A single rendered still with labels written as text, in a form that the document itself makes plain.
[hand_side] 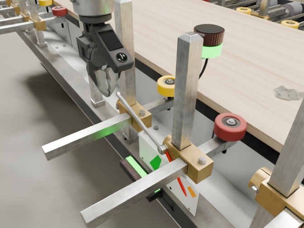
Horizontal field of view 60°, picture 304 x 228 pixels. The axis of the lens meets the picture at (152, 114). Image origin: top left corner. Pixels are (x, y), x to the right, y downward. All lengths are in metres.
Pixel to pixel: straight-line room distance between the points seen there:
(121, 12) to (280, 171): 0.49
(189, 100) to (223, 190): 0.42
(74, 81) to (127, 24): 0.65
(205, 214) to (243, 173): 0.20
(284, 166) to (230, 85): 0.46
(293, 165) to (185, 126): 0.26
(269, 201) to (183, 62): 0.29
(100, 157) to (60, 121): 0.54
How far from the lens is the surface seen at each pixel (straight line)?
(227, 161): 0.90
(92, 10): 0.58
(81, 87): 1.24
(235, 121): 0.71
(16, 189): 1.85
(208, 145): 0.69
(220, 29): 0.55
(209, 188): 0.90
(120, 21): 0.70
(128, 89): 0.79
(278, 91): 0.88
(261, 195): 0.51
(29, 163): 1.97
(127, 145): 0.91
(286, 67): 1.05
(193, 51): 0.51
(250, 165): 0.83
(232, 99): 0.80
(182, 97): 0.56
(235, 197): 0.91
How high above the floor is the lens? 1.33
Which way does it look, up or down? 37 degrees down
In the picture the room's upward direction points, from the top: straight up
